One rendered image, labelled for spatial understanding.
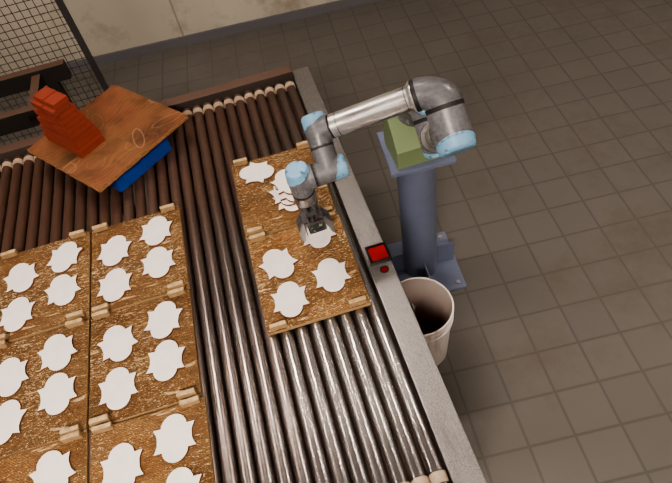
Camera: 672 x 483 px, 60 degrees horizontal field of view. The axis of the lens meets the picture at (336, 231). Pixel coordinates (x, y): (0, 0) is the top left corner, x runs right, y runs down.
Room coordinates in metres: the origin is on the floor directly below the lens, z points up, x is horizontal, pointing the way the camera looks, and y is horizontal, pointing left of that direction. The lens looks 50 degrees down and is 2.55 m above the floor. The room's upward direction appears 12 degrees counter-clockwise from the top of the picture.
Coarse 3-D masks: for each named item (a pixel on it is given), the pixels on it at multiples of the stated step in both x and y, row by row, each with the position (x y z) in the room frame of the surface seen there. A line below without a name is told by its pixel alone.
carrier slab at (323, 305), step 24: (336, 216) 1.43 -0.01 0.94; (264, 240) 1.39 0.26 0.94; (288, 240) 1.37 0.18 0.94; (336, 240) 1.32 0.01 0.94; (312, 264) 1.24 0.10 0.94; (264, 288) 1.18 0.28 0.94; (312, 288) 1.14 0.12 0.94; (360, 288) 1.10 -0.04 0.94; (264, 312) 1.08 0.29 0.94; (312, 312) 1.04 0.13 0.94; (336, 312) 1.02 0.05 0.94
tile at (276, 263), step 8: (264, 256) 1.31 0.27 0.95; (272, 256) 1.30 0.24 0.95; (280, 256) 1.29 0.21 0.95; (288, 256) 1.29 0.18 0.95; (264, 264) 1.27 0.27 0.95; (272, 264) 1.27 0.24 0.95; (280, 264) 1.26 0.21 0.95; (288, 264) 1.25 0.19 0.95; (272, 272) 1.23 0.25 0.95; (280, 272) 1.22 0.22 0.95; (288, 272) 1.22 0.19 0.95
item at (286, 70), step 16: (240, 80) 2.39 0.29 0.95; (256, 80) 2.36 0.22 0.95; (272, 80) 2.36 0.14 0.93; (192, 96) 2.35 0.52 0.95; (208, 96) 2.33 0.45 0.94; (224, 96) 2.34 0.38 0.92; (192, 112) 2.32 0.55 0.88; (16, 144) 2.27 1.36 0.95; (32, 144) 2.25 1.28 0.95; (0, 160) 2.23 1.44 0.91
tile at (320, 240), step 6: (306, 234) 1.34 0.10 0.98; (312, 234) 1.33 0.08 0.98; (318, 234) 1.33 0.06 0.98; (324, 234) 1.32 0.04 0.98; (330, 234) 1.31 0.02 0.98; (336, 234) 1.31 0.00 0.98; (306, 240) 1.31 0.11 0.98; (312, 240) 1.31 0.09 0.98; (318, 240) 1.30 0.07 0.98; (324, 240) 1.29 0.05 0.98; (330, 240) 1.29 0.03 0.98; (306, 246) 1.29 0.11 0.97; (312, 246) 1.28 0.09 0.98; (318, 246) 1.27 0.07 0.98; (324, 246) 1.27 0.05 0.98
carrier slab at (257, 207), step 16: (256, 160) 1.83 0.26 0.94; (272, 160) 1.81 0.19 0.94; (288, 160) 1.79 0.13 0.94; (304, 160) 1.77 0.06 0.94; (272, 176) 1.71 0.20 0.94; (240, 192) 1.66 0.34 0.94; (256, 192) 1.64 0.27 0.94; (320, 192) 1.57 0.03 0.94; (240, 208) 1.58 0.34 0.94; (256, 208) 1.56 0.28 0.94; (272, 208) 1.54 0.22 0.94; (256, 224) 1.48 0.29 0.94; (272, 224) 1.46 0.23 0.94; (288, 224) 1.44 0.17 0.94
